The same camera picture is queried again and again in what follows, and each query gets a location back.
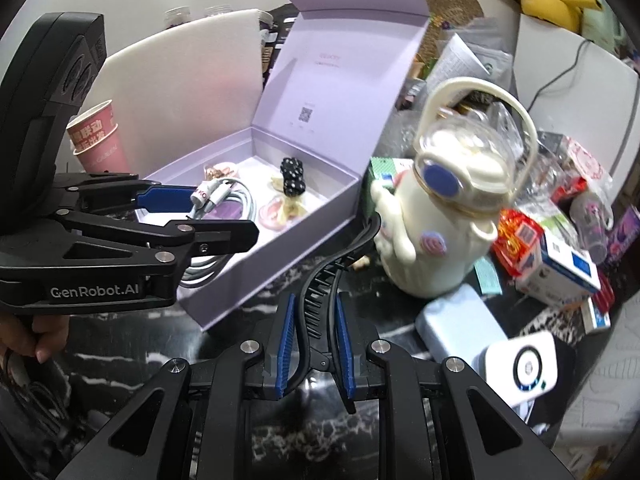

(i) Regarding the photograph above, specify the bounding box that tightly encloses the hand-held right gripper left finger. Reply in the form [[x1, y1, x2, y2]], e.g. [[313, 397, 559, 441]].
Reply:
[[52, 292, 301, 480]]

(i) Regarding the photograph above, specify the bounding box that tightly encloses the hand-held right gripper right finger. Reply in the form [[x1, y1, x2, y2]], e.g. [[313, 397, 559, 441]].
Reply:
[[334, 295, 576, 480]]

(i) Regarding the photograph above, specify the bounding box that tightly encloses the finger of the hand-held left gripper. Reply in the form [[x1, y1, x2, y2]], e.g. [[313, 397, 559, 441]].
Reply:
[[52, 172, 207, 221], [47, 210, 261, 281]]

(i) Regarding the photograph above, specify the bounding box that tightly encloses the purple rectangular carton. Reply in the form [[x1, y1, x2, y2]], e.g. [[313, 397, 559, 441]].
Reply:
[[207, 200, 246, 221]]

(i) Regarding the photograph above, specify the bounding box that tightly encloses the white charging cable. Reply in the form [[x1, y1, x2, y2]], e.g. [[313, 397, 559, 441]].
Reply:
[[177, 175, 261, 288]]

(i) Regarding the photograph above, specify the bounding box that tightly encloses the pink blush compact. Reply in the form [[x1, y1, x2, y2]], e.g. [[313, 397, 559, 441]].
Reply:
[[260, 195, 291, 231]]

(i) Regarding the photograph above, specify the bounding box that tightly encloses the black hair claw clip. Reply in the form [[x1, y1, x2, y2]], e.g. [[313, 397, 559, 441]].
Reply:
[[295, 212, 383, 396]]

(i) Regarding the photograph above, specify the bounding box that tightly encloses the pale yellow hair claw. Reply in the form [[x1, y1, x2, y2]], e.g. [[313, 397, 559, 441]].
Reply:
[[272, 172, 308, 223]]

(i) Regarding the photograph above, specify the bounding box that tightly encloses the black polka-dot hair bow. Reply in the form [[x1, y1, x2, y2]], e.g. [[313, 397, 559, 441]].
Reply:
[[279, 156, 307, 197]]

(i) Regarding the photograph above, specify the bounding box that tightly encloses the lavender gift box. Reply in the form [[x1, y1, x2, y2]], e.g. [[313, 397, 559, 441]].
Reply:
[[132, 0, 431, 332]]

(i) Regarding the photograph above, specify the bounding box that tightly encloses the person's left hand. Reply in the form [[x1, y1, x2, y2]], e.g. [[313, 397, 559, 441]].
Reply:
[[0, 312, 53, 366]]

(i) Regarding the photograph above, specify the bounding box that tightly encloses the pink paper cup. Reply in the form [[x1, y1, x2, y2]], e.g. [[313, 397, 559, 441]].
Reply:
[[66, 99, 132, 175]]

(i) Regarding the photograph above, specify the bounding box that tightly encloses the white cutting board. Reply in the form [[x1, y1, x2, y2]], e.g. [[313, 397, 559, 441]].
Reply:
[[102, 8, 271, 181]]

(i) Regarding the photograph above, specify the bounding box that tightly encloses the light blue power bank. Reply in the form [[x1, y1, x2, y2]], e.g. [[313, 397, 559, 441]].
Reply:
[[415, 282, 508, 376]]

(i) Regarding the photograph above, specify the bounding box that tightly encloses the cream cartoon water bottle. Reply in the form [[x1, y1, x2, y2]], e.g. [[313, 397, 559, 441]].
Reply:
[[370, 76, 541, 298]]

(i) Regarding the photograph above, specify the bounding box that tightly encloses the white round-display power bank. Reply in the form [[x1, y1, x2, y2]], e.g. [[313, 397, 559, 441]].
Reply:
[[484, 332, 558, 401]]

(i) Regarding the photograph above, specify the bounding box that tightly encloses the teal paper sachet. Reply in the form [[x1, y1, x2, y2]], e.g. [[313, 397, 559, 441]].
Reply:
[[474, 255, 503, 295]]

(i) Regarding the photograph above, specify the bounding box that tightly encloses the green patterned box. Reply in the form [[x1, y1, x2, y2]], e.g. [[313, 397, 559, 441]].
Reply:
[[369, 156, 416, 196]]

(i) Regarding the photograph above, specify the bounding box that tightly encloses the black printed packet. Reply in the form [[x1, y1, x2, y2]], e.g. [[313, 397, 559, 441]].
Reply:
[[257, 7, 301, 91]]

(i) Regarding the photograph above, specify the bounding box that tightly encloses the red snack packet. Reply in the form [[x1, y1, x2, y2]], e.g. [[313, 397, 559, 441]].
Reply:
[[492, 209, 543, 276]]

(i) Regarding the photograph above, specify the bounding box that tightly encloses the white blue medicine box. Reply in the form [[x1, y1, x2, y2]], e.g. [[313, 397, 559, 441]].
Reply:
[[515, 230, 602, 306]]

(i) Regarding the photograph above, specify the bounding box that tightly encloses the small white blue box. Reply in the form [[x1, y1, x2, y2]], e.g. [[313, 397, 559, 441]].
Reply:
[[580, 297, 612, 333]]

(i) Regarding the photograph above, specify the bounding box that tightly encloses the grey quilted cushion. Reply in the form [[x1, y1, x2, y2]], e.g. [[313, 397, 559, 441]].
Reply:
[[575, 310, 640, 461]]

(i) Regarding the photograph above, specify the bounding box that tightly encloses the clear printed plastic cup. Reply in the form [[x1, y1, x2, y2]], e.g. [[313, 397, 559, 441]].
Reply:
[[570, 192, 613, 261]]

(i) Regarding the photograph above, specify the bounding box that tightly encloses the clear plastic bag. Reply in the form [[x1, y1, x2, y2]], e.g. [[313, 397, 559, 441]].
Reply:
[[480, 100, 521, 161]]

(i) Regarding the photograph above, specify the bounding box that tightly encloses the printed paper leaflet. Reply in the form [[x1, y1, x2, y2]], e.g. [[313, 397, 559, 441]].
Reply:
[[425, 35, 488, 91]]

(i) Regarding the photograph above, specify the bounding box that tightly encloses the purple drink can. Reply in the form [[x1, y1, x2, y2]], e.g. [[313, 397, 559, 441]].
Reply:
[[607, 205, 640, 266]]

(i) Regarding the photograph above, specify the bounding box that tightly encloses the white pink printed bag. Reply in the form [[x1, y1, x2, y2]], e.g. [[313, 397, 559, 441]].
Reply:
[[560, 137, 613, 196]]

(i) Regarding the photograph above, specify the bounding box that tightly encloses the silver foil pouch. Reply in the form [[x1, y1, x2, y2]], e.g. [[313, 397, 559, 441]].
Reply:
[[470, 42, 513, 96]]

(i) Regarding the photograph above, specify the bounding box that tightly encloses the round woven trivet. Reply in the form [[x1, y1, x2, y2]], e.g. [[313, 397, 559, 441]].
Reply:
[[425, 0, 485, 61]]

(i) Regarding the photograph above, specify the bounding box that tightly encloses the white refrigerator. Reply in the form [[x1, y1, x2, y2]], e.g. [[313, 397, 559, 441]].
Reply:
[[512, 12, 640, 161]]

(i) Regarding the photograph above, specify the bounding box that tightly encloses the black power cord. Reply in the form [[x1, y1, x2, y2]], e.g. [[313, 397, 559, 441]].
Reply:
[[525, 37, 640, 111]]

